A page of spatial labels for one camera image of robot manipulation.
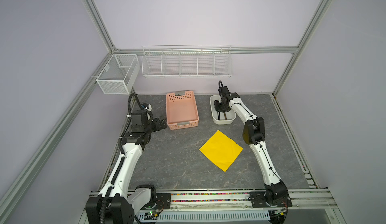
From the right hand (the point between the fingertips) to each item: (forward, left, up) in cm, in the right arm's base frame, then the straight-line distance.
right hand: (217, 109), depth 110 cm
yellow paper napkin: (-31, -1, -2) cm, 31 cm away
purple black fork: (-6, -5, -1) cm, 8 cm away
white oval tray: (-6, -9, +1) cm, 11 cm away
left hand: (-24, +35, +20) cm, 47 cm away
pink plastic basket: (-2, +27, +1) cm, 27 cm away
